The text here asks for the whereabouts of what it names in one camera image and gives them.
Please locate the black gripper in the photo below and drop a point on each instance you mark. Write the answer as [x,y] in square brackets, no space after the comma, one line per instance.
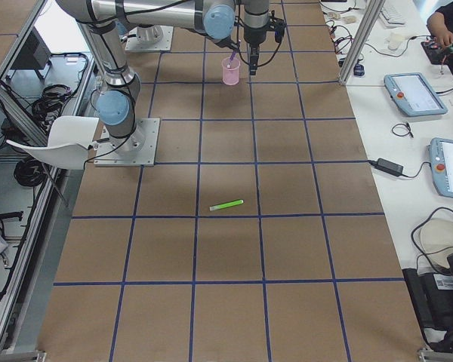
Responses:
[252,36]

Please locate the purple marker pen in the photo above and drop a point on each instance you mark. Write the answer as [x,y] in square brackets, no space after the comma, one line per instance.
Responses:
[232,57]

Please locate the translucent pink plastic cup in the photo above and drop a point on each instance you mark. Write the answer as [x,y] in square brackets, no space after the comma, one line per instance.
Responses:
[230,71]

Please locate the white paper cup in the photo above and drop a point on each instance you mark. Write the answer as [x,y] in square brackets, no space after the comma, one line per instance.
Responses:
[394,41]

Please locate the person's hand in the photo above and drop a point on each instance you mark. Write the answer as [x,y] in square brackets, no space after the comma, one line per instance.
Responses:
[443,35]

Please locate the white keyboard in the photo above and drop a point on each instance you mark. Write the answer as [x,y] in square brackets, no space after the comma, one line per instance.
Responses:
[390,17]

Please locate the yellow-green highlighter pen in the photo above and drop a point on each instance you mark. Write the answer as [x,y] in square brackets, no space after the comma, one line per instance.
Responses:
[226,205]

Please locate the far blue teach pendant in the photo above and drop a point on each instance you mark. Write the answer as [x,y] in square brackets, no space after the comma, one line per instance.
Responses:
[413,95]

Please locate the blue teach pendant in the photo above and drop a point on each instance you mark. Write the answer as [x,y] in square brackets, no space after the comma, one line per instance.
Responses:
[413,95]
[441,159]

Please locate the black power adapter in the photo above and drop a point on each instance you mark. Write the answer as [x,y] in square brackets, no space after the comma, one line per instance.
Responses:
[386,166]

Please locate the near blue teach pendant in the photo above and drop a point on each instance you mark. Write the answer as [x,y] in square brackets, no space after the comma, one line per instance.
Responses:
[441,159]

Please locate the aluminium frame post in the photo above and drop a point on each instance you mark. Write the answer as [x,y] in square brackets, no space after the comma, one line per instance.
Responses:
[365,27]

